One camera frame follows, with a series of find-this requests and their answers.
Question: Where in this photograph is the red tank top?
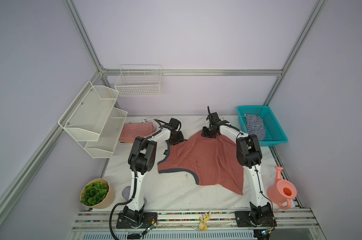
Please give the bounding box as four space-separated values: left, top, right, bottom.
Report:
158 131 244 196

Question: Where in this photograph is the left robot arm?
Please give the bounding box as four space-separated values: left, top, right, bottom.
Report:
123 118 184 224

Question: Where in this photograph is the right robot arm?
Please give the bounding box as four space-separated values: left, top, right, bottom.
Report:
201 107 273 227

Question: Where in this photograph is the navy white striped top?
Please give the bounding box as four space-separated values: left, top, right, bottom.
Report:
245 114 266 142

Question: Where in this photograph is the red white striped folded top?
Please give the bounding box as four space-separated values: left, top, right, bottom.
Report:
119 123 157 144

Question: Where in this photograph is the teal plastic basket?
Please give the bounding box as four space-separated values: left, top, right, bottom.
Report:
237 106 288 147

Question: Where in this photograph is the white mesh lower shelf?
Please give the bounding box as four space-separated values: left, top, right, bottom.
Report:
85 108 128 159

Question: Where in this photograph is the pink watering can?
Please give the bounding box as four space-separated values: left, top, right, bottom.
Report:
267 166 297 210

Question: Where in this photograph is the potted green plant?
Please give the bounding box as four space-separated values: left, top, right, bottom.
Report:
80 179 116 209

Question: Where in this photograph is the white wire wall basket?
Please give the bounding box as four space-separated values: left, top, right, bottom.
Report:
115 65 163 97

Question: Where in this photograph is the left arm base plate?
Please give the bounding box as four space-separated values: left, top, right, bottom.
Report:
116 211 158 230

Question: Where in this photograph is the aluminium front rail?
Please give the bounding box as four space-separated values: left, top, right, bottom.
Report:
72 208 320 232

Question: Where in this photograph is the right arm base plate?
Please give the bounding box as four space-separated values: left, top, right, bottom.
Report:
234 210 277 228

